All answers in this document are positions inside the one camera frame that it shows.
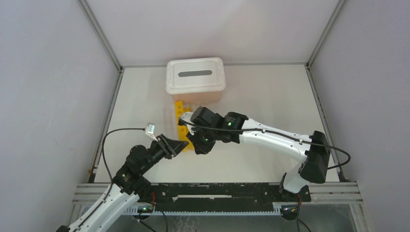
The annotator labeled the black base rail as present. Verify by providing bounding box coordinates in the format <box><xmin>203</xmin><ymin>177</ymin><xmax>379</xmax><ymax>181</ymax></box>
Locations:
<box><xmin>138</xmin><ymin>183</ymin><xmax>311</xmax><ymax>213</ymax></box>

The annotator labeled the yellow test tube rack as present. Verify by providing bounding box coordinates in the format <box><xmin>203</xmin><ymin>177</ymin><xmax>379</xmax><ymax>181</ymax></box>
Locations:
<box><xmin>174</xmin><ymin>101</ymin><xmax>195</xmax><ymax>152</ymax></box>

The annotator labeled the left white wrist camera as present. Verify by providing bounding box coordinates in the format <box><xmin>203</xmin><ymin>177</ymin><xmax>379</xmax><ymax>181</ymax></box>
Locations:
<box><xmin>145</xmin><ymin>123</ymin><xmax>157</xmax><ymax>141</ymax></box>

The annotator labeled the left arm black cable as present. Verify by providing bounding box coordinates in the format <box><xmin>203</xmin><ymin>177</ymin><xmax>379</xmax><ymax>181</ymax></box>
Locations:
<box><xmin>67</xmin><ymin>128</ymin><xmax>148</xmax><ymax>232</ymax></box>

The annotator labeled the translucent white bin lid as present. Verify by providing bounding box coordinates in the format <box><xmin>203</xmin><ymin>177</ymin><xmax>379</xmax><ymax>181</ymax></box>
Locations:
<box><xmin>165</xmin><ymin>57</ymin><xmax>226</xmax><ymax>95</ymax></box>

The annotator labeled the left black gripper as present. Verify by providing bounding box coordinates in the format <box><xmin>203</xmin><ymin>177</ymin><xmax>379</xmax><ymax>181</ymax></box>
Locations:
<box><xmin>140</xmin><ymin>133</ymin><xmax>189</xmax><ymax>174</ymax></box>

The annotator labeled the pink plastic storage bin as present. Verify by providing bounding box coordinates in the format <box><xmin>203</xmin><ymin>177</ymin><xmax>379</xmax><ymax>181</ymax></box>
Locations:
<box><xmin>171</xmin><ymin>91</ymin><xmax>223</xmax><ymax>104</ymax></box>

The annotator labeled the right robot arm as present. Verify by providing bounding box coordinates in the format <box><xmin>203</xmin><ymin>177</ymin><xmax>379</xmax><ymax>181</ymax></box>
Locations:
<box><xmin>178</xmin><ymin>107</ymin><xmax>330</xmax><ymax>201</ymax></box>

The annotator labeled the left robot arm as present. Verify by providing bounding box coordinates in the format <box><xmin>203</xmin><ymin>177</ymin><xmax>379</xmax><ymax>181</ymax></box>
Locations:
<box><xmin>57</xmin><ymin>134</ymin><xmax>189</xmax><ymax>232</ymax></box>

